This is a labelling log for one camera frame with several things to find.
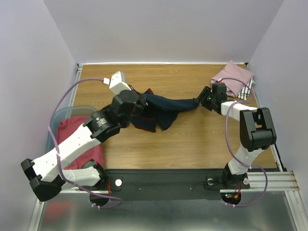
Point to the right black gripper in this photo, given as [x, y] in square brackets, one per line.
[205, 95]

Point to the striped white folded tank top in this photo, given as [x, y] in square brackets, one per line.
[245, 91]

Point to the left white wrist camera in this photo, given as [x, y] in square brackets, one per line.
[118, 83]

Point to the maroon red tank top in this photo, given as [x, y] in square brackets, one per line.
[66, 128]

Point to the blue plastic bin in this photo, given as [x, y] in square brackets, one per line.
[63, 114]

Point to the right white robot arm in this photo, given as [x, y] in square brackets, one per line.
[256, 129]

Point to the folded pink tank top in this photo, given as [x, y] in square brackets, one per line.
[233, 76]

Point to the navy basketball tank top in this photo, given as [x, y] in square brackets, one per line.
[161, 111]

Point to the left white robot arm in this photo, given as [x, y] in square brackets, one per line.
[47, 175]

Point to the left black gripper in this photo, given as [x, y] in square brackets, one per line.
[142, 103]

